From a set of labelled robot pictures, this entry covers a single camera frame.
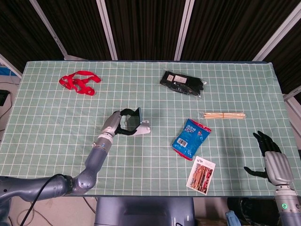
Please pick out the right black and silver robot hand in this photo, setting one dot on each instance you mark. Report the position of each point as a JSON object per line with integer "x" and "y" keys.
{"x": 278, "y": 167}

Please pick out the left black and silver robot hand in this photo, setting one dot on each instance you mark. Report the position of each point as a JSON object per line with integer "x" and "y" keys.
{"x": 110, "y": 124}

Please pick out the black smartphone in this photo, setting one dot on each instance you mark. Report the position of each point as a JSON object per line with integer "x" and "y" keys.
{"x": 132, "y": 121}

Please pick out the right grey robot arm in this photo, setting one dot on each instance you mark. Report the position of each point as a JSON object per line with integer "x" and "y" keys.
{"x": 290, "y": 207}

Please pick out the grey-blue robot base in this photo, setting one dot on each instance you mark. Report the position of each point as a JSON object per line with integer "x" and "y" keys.
{"x": 145, "y": 212}

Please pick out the white folding phone stand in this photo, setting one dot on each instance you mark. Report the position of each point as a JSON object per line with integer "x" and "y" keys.
{"x": 144, "y": 128}

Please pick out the black bag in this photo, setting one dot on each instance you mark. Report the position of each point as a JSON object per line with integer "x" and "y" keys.
{"x": 254, "y": 209}

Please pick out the green checked tablecloth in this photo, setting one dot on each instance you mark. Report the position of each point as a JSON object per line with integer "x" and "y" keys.
{"x": 164, "y": 103}

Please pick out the blue cloth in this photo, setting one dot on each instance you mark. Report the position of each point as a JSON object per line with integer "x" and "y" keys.
{"x": 232, "y": 219}

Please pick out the bundle of wooden sticks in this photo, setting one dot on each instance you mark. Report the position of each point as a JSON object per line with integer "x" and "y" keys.
{"x": 223, "y": 115}

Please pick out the palace picture postcard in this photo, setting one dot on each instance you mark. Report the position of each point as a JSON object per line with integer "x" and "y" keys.
{"x": 201, "y": 176}

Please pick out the blue snack bag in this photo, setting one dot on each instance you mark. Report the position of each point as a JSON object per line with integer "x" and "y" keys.
{"x": 189, "y": 141}

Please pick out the black gloves in plastic bag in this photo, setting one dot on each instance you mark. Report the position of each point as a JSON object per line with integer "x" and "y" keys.
{"x": 181, "y": 83}

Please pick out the black box on floor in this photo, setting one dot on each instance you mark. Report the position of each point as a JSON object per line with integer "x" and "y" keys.
{"x": 2, "y": 97}

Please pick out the white frame post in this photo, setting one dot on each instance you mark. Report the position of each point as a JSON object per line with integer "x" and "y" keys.
{"x": 50, "y": 30}
{"x": 277, "y": 30}
{"x": 292, "y": 94}
{"x": 184, "y": 28}
{"x": 107, "y": 28}
{"x": 10, "y": 64}

